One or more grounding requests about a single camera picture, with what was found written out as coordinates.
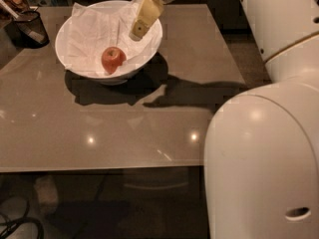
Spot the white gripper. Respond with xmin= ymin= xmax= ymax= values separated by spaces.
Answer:
xmin=129 ymin=0 xmax=175 ymax=41

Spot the red apple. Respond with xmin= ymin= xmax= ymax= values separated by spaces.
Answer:
xmin=101 ymin=47 xmax=127 ymax=74

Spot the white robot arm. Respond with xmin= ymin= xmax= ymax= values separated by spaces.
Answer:
xmin=204 ymin=0 xmax=319 ymax=239

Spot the white ceramic bowl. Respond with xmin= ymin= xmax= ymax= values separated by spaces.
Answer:
xmin=54 ymin=0 xmax=163 ymax=86

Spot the white paper napkin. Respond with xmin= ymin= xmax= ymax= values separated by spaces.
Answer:
xmin=63 ymin=0 xmax=161 ymax=78

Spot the black mesh pen holder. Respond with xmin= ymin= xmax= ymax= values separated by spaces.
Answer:
xmin=1 ymin=11 xmax=50 ymax=49

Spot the black cable on floor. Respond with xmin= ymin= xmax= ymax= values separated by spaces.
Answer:
xmin=0 ymin=196 xmax=45 ymax=239

